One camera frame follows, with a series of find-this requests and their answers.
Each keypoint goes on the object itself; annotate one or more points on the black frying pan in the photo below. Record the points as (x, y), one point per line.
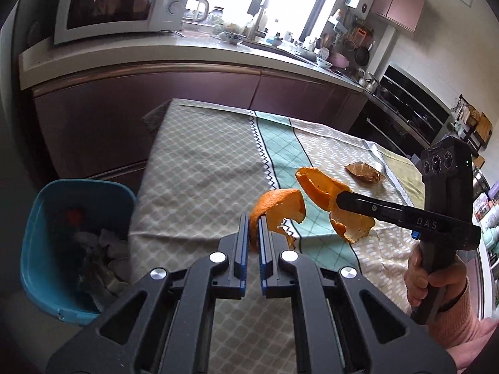
(361, 56)

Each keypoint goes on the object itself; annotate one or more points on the pink wall cabinet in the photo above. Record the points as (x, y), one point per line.
(397, 4)

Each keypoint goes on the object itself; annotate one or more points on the patterned tablecloth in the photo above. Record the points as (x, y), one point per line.
(202, 171)

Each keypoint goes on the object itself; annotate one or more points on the metal faucet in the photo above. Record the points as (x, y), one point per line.
(257, 23)

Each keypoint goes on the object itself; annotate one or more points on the large steel pot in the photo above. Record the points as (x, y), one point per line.
(480, 181)

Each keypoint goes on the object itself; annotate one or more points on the blue patterned bowl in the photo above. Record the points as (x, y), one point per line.
(230, 37)

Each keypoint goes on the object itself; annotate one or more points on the crumpled white tissue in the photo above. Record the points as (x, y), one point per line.
(105, 241)

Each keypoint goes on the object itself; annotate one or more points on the wooden shelf rack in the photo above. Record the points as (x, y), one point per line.
(473, 120)

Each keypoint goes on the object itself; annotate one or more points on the pink pot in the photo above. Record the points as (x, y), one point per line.
(338, 62)

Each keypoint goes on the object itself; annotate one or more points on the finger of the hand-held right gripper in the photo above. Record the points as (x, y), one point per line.
(370, 207)

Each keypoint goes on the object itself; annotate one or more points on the long orange peel piece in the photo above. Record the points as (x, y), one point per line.
(315, 183)

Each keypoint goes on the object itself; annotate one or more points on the black built-in oven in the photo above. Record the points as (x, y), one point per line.
(409, 101)

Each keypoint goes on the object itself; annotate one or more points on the red scrap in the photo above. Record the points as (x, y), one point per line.
(74, 216)

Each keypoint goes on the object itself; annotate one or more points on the grey crumpled wrapper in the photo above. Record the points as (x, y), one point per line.
(99, 280)

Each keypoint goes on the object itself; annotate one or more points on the pale kitchen countertop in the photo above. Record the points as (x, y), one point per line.
(117, 52)

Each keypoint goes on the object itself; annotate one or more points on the curled orange peel piece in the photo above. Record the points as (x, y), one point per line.
(276, 202)

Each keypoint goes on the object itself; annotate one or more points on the glass kettle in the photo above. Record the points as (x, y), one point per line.
(199, 9)

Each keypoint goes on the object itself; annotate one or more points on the kitchen window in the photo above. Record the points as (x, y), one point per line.
(296, 0)

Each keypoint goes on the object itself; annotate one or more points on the brown dried leaf scrap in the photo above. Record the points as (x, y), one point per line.
(364, 172)

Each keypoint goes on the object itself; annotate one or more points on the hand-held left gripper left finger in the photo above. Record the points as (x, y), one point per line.
(243, 249)

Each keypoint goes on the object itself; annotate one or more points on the maroon kitchen cabinet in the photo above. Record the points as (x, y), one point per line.
(117, 117)

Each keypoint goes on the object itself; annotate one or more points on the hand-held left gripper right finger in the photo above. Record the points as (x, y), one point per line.
(263, 253)

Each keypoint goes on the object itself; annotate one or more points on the small steel kettle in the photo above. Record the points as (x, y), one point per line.
(372, 83)

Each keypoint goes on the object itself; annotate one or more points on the person's right forearm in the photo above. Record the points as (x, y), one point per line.
(464, 327)

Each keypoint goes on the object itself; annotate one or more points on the person's right hand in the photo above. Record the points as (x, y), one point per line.
(413, 280)

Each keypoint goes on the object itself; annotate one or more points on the blue plastic trash bin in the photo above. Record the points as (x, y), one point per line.
(35, 241)

